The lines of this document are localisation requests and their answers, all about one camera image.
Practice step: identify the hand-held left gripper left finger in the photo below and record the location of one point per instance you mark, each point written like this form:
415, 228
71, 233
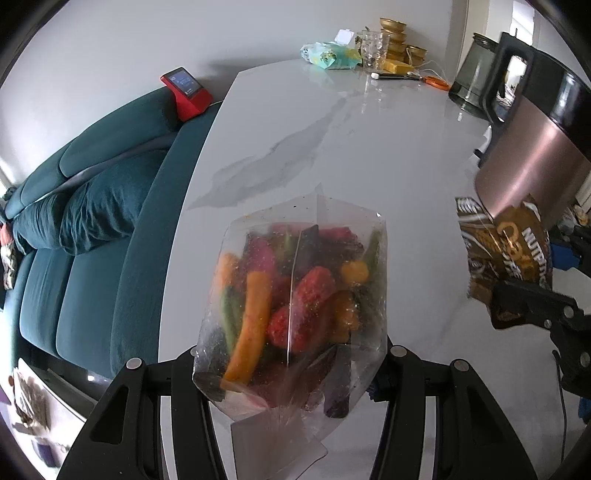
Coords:
184, 369

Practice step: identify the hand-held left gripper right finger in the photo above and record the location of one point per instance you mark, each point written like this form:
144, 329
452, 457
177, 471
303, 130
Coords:
406, 369

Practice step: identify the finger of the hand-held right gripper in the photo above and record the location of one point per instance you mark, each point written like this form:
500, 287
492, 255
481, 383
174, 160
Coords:
531, 302
565, 256

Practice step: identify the brown snack packet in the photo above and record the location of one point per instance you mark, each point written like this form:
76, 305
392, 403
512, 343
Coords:
508, 249

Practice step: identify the clear bag of colourful crisps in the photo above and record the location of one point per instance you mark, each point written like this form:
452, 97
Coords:
286, 300

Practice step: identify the teal sofa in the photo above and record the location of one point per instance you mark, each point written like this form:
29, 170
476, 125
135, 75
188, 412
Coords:
92, 300

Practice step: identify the large teal cushion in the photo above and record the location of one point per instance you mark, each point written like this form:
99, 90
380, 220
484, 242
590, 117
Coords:
111, 203

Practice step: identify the patterned cushion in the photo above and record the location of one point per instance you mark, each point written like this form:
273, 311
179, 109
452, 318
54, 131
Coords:
8, 265

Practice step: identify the dark glass jug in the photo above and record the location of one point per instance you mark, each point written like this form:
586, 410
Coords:
471, 74

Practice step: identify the small teal cushion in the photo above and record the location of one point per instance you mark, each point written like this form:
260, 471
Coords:
41, 221

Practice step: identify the orange scissors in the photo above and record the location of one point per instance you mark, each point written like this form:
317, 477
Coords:
437, 83

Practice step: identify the black pen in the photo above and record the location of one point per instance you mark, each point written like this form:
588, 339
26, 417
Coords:
392, 75

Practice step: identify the short stack of gold bowls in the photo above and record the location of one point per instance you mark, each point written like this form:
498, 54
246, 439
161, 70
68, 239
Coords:
415, 54

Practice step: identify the gold box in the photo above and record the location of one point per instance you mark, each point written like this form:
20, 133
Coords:
399, 67

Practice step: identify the red device with screen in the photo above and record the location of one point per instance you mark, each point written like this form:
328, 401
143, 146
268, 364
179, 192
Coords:
187, 94

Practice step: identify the tall stack of gold bowls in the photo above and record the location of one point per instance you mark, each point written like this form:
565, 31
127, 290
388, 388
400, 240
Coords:
393, 37

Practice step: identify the clear glass cup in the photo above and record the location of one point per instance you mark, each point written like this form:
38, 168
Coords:
375, 50

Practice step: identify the wet wipes pack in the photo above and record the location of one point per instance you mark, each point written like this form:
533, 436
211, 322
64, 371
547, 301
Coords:
325, 55

